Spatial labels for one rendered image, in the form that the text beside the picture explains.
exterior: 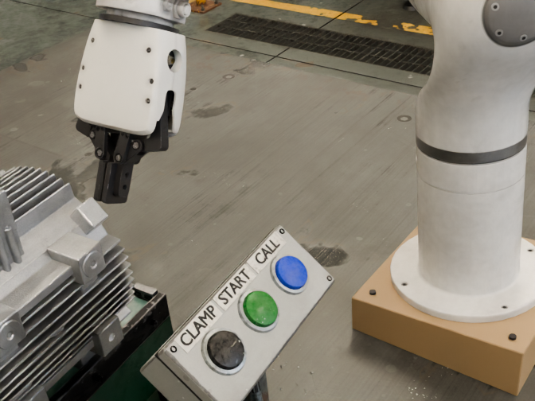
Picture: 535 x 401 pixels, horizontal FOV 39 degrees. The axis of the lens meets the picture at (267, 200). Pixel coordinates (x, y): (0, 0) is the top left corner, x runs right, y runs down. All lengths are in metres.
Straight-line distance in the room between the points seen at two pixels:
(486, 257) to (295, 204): 0.40
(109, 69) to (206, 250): 0.46
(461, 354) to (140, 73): 0.48
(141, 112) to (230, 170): 0.61
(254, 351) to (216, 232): 0.57
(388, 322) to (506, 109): 0.29
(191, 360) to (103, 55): 0.31
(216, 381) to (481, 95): 0.39
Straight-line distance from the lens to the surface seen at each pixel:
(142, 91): 0.70
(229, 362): 0.57
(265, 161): 1.31
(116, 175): 0.74
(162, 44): 0.70
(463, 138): 0.81
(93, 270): 0.70
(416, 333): 0.92
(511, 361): 0.88
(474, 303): 0.91
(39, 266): 0.70
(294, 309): 0.63
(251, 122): 1.44
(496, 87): 0.77
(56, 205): 0.73
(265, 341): 0.60
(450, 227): 0.87
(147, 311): 0.84
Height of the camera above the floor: 1.47
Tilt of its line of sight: 34 degrees down
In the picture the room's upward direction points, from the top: 5 degrees counter-clockwise
